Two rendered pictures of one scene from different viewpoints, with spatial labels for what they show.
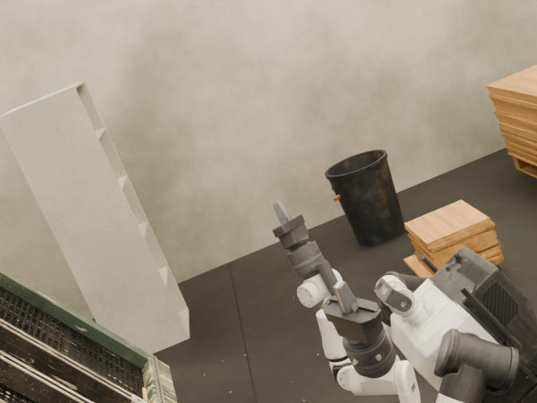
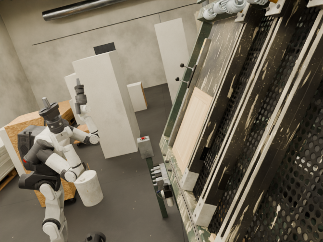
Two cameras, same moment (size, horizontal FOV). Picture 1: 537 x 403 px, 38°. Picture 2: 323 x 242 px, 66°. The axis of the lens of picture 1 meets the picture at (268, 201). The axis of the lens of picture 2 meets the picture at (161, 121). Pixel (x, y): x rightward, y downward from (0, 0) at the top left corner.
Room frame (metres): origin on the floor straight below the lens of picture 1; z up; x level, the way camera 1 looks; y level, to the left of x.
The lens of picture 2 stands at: (3.39, 0.67, 1.81)
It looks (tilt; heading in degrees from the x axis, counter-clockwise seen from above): 19 degrees down; 184
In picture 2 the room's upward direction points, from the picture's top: 14 degrees counter-clockwise
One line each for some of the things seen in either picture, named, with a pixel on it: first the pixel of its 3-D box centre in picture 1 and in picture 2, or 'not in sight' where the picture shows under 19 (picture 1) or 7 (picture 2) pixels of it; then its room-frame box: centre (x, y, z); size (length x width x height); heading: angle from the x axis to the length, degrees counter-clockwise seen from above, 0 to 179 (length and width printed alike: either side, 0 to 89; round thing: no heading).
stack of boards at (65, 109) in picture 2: not in sight; (60, 115); (-4.09, -2.92, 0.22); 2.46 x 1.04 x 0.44; 1
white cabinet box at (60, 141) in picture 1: (101, 222); not in sight; (5.85, 1.24, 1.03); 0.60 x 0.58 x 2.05; 1
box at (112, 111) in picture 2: not in sight; (111, 102); (-1.08, -0.47, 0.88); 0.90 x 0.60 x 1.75; 1
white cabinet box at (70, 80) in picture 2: not in sight; (85, 86); (-2.74, -1.38, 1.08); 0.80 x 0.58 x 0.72; 1
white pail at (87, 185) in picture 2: not in sight; (88, 184); (0.58, -0.67, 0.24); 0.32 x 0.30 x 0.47; 1
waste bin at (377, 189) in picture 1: (367, 199); not in sight; (6.08, -0.75, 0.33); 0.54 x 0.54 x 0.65
